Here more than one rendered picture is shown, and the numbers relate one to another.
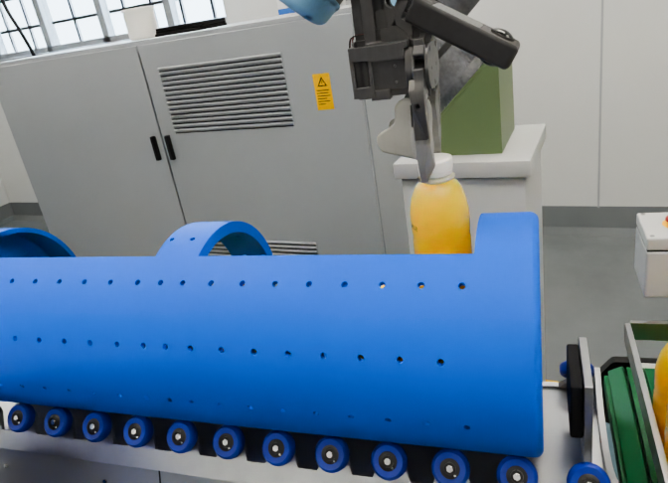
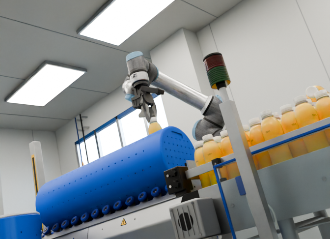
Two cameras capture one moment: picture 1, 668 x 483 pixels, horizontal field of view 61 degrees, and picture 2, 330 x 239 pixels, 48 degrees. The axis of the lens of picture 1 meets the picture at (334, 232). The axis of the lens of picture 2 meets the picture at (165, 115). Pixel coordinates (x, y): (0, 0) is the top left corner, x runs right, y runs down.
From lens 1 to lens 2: 1.36 m
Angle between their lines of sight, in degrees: 43
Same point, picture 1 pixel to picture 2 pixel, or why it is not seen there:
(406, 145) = (143, 114)
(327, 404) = (123, 174)
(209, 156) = not seen: hidden behind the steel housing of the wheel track
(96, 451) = (73, 229)
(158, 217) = not seen: outside the picture
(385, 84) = (138, 103)
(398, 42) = (139, 94)
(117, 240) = not seen: outside the picture
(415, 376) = (138, 156)
